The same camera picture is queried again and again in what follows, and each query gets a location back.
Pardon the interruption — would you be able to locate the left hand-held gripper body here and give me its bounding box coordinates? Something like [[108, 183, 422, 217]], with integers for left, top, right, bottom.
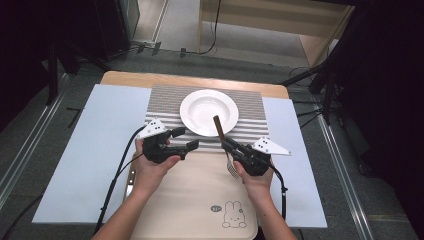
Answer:
[[136, 117, 188, 164]]

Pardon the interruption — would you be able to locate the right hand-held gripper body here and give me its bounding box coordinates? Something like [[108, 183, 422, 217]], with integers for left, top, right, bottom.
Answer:
[[233, 136, 292, 177]]

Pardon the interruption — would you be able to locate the fork with wooden handle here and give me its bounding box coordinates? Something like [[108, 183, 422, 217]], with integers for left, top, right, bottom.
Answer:
[[213, 115, 241, 180]]

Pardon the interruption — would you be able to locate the white plate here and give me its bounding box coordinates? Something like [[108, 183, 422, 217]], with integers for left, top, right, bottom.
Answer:
[[179, 88, 240, 138]]

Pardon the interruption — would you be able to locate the beige tray with rabbit print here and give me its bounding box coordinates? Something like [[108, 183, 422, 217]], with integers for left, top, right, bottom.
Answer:
[[128, 151, 259, 240]]

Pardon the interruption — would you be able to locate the knife with wooden handle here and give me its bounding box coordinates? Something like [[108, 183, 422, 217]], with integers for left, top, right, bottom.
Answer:
[[123, 168, 138, 201]]

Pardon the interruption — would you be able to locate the person's right hand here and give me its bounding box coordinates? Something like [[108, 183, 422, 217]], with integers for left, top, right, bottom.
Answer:
[[233, 159, 276, 200]]

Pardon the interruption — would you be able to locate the person's left hand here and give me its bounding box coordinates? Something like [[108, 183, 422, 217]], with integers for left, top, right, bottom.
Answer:
[[132, 138, 183, 198]]

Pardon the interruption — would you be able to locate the striped placemat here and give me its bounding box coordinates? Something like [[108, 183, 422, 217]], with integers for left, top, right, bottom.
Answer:
[[143, 84, 270, 154]]

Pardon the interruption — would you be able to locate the white foam board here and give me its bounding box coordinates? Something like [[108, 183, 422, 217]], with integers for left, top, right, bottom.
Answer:
[[32, 83, 153, 225], [261, 97, 328, 229]]

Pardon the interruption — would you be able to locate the black tripod stand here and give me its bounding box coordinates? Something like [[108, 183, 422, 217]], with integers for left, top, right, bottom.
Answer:
[[279, 6, 359, 126]]

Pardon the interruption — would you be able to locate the light wooden desk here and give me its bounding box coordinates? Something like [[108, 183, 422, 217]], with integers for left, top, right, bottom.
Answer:
[[198, 0, 355, 68]]

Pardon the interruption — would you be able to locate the dark metal stand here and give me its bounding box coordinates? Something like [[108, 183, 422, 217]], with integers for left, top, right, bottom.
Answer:
[[39, 36, 108, 106]]

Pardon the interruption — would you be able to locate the dark curtain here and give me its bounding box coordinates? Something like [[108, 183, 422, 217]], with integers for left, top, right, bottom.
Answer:
[[346, 0, 424, 231]]

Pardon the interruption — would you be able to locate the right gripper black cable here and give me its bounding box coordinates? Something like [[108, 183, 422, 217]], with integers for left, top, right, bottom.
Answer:
[[270, 164, 290, 221]]

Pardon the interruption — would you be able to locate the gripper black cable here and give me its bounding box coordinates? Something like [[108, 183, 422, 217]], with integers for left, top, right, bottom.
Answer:
[[270, 164, 290, 221], [94, 125, 148, 235]]

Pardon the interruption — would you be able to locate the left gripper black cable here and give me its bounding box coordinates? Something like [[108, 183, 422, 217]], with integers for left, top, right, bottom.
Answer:
[[94, 125, 148, 235]]

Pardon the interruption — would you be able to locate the metal floor rail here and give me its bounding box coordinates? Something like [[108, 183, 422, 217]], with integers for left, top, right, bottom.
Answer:
[[314, 113, 376, 240], [0, 73, 73, 209]]

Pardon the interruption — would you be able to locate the black hanging cable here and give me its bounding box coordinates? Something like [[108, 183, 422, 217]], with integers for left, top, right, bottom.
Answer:
[[186, 0, 222, 56]]

